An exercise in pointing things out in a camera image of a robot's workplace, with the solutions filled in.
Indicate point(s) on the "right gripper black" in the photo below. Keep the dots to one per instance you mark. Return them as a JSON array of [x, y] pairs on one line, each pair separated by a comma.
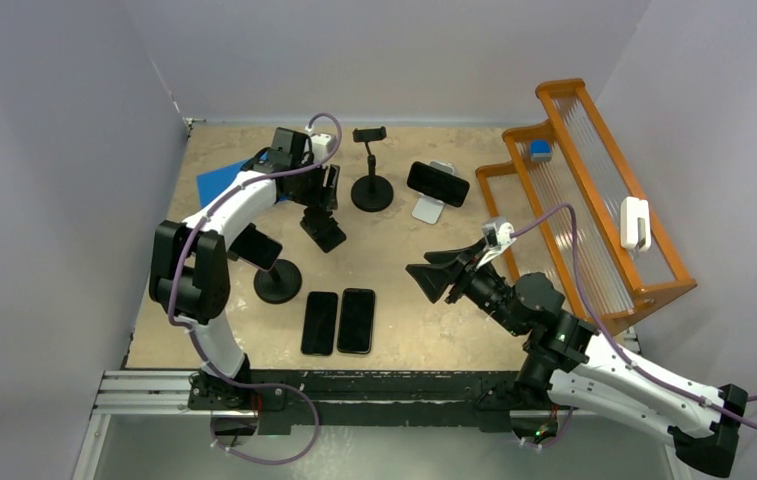
[[435, 279]]

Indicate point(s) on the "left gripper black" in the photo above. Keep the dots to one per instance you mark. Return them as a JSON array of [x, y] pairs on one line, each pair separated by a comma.
[[323, 194]]

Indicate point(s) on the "black folding phone stand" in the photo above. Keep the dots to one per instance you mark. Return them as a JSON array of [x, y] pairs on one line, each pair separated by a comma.
[[322, 228]]

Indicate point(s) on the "black round-base pole stand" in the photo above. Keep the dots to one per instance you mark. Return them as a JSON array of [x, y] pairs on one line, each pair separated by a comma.
[[371, 193]]

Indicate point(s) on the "black phone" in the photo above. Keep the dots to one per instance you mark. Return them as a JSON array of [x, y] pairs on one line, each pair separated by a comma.
[[319, 323], [356, 321], [437, 184]]

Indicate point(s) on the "purple-cased phone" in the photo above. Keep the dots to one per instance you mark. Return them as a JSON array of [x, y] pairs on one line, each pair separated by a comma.
[[255, 248]]

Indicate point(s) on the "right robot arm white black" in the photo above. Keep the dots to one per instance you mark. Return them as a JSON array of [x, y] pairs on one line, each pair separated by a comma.
[[570, 362]]

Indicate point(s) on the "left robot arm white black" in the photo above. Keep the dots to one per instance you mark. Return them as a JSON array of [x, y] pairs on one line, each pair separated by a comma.
[[189, 274]]

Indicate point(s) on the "silver phone stand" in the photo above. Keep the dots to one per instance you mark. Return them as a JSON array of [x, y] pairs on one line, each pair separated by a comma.
[[428, 209]]

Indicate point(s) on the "black phone on silver stand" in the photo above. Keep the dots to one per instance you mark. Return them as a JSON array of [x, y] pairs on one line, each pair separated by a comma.
[[437, 184]]

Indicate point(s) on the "orange wooden rack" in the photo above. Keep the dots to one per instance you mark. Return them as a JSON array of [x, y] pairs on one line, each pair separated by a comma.
[[588, 170]]

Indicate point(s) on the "blue small block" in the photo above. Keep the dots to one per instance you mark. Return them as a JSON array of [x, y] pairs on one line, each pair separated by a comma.
[[540, 151]]

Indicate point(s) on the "white clip on rack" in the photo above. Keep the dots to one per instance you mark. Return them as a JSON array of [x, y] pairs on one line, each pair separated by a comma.
[[635, 225]]

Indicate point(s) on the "black base frame rail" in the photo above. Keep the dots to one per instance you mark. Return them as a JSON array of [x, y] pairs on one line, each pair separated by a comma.
[[490, 401]]

